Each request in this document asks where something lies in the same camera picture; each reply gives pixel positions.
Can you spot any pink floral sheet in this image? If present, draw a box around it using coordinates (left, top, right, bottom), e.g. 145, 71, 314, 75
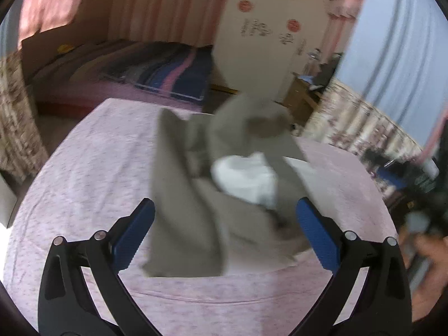
0, 98, 400, 336

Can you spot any brown floral curtain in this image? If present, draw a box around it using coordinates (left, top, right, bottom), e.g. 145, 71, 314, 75
0, 52, 50, 179

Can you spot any person's right hand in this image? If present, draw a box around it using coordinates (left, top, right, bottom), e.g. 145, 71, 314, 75
399, 224, 448, 323

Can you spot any dark item on desk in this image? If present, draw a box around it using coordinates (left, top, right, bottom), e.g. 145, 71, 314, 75
317, 52, 345, 90

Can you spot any striped blue pink blanket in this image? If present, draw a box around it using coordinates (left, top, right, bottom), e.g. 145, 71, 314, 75
94, 42, 214, 102

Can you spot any bed with red base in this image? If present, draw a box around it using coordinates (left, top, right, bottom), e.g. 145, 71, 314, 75
30, 40, 214, 111

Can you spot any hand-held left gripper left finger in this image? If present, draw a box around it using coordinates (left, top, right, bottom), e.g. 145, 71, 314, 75
37, 198, 162, 336

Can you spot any wooden side cabinet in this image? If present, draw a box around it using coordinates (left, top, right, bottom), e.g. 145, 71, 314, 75
283, 73, 324, 121

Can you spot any white wardrobe with stickers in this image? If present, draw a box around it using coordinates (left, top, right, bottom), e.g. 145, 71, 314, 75
213, 0, 333, 102

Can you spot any brown wooden headboard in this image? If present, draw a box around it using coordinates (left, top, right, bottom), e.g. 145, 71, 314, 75
21, 24, 109, 74

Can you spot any pink window curtain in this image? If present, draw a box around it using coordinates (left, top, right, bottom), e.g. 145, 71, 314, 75
17, 0, 85, 41

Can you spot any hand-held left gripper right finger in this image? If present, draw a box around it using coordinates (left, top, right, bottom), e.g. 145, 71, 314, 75
295, 197, 412, 336

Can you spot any grey jacket with white lining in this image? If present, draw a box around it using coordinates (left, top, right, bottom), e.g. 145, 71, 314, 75
142, 94, 317, 277

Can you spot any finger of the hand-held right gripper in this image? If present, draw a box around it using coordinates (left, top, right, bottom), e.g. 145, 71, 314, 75
376, 166, 408, 187

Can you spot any blue floral curtain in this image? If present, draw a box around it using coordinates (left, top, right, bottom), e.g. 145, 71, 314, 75
303, 0, 448, 183

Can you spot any pink frilled curtain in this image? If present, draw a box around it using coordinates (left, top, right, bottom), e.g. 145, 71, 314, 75
324, 0, 356, 60

